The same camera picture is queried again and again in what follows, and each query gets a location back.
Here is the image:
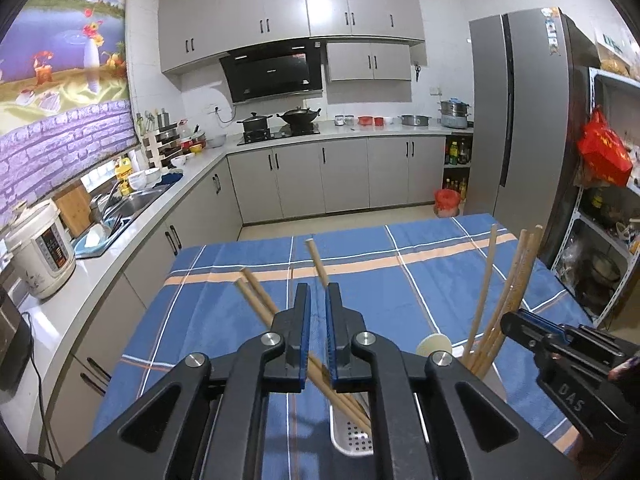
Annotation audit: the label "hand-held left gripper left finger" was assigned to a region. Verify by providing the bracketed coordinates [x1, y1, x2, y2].
[57, 283, 313, 480]

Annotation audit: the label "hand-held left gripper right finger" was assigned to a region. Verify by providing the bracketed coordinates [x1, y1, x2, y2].
[326, 283, 576, 480]

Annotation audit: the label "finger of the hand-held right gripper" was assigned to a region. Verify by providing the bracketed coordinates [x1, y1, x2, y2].
[500, 308, 582, 362]

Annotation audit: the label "carved wooden chopstick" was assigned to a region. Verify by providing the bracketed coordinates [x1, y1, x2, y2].
[492, 260, 532, 356]

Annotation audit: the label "bundle of chopsticks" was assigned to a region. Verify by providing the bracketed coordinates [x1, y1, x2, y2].
[482, 224, 544, 371]

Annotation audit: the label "white plastic spoon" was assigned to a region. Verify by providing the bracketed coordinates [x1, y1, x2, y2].
[416, 333, 454, 361]

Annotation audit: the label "blue plaid tablecloth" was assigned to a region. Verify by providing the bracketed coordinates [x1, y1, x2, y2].
[92, 212, 596, 461]

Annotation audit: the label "metal storage shelf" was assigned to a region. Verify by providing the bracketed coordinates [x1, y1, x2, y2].
[550, 67, 640, 331]

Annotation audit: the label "red bucket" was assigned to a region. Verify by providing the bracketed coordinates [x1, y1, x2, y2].
[434, 189, 462, 218]

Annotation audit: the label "grey base cabinets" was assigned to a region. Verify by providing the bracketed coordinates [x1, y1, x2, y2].
[122, 132, 453, 311]

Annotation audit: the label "row of condiment bottles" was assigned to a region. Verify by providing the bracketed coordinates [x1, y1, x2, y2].
[444, 137, 473, 167]

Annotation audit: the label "red printed bag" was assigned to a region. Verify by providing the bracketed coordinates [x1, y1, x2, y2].
[577, 107, 633, 188]

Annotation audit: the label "black cooktop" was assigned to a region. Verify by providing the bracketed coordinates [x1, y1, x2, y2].
[237, 127, 321, 147]

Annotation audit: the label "steel kitchen sink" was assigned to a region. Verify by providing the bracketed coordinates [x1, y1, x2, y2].
[75, 185, 171, 257]

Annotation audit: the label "grey refrigerator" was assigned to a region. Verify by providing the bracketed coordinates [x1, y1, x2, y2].
[467, 7, 601, 271]

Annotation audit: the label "black cooking pot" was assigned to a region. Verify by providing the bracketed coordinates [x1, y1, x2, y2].
[236, 112, 273, 133]

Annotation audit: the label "white bowls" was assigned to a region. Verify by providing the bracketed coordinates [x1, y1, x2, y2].
[127, 170, 163, 191]

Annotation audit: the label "black wok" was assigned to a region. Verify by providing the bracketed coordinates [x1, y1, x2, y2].
[276, 106, 322, 127]

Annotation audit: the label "steel steamer pot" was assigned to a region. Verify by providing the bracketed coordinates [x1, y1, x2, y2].
[437, 99, 472, 128]

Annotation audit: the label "white wooden rack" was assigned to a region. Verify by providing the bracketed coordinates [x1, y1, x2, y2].
[141, 132, 166, 171]

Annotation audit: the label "yellow bottle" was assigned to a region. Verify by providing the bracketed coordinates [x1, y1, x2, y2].
[116, 157, 133, 196]

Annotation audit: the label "wooden cutting board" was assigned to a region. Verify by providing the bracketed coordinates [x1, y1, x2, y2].
[52, 182, 93, 238]

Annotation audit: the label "black range hood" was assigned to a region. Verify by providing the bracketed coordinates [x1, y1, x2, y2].
[218, 39, 325, 106]

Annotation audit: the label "white rice cooker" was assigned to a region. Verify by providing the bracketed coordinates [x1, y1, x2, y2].
[5, 199, 77, 301]

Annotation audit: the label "black countertop appliance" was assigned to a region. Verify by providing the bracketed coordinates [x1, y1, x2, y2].
[0, 285, 35, 406]

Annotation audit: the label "black power cable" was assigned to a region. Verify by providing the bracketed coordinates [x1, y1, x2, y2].
[20, 310, 66, 461]

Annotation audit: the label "grey wall cabinets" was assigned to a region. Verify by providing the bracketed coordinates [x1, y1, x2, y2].
[157, 0, 428, 82]

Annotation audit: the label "flower landscape wall mural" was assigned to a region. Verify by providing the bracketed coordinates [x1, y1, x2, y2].
[0, 0, 138, 226]

